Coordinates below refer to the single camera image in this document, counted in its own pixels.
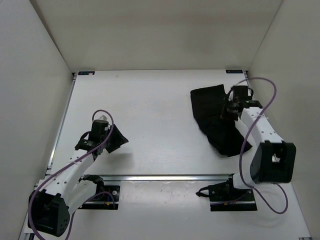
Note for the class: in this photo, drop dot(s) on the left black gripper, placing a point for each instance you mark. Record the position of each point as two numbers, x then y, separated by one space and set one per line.
119 139

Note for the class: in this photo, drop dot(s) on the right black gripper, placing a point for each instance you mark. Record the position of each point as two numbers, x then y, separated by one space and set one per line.
224 115

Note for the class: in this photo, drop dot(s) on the black skirt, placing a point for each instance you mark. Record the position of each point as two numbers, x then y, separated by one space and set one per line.
207 106

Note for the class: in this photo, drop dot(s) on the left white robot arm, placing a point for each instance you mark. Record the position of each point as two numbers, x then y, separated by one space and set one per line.
53 204

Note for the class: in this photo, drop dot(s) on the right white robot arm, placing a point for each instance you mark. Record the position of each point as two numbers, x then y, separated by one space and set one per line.
273 161

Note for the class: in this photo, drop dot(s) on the right blue corner label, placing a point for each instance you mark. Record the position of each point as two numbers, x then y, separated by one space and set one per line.
234 71

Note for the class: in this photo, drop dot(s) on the blue corner label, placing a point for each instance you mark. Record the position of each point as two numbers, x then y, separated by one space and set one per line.
234 71
86 73

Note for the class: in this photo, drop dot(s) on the left blue corner label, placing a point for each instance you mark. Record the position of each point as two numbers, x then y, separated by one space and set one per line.
86 73

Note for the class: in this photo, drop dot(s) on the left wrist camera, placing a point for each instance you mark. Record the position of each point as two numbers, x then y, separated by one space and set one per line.
99 127

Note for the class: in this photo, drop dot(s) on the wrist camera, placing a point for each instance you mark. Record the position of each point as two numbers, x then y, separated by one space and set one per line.
239 93
99 127

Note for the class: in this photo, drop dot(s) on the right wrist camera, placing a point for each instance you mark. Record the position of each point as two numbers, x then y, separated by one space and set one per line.
239 93

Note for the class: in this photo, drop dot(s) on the aluminium front rail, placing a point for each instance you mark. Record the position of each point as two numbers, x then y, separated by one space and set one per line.
165 178

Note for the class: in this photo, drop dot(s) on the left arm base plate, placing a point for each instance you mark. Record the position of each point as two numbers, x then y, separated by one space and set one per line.
107 201

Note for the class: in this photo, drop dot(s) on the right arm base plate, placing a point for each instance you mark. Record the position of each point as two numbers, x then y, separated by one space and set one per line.
223 197

